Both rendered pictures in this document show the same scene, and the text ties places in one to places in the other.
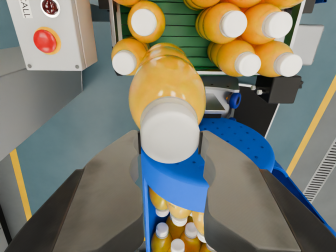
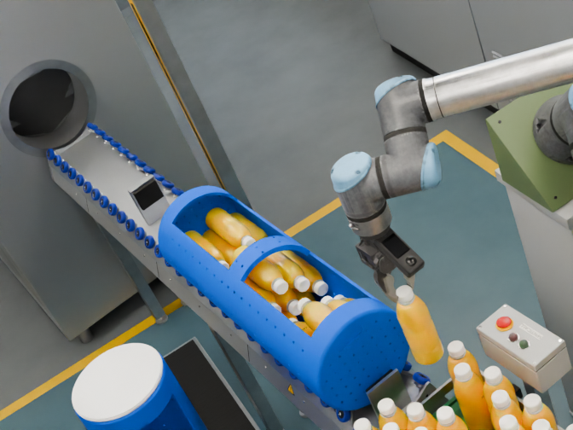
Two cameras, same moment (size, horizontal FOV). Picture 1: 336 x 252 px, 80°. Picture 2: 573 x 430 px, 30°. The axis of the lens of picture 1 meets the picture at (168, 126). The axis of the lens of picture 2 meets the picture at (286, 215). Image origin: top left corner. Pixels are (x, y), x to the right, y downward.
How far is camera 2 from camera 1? 229 cm
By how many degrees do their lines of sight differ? 30
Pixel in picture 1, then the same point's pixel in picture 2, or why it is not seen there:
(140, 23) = (463, 367)
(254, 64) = (384, 406)
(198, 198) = (351, 309)
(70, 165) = (483, 287)
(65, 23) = (501, 338)
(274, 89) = not seen: outside the picture
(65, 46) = (494, 329)
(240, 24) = (412, 410)
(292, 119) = not seen: outside the picture
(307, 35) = not seen: outside the picture
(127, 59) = (454, 350)
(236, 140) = (344, 377)
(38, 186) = (502, 215)
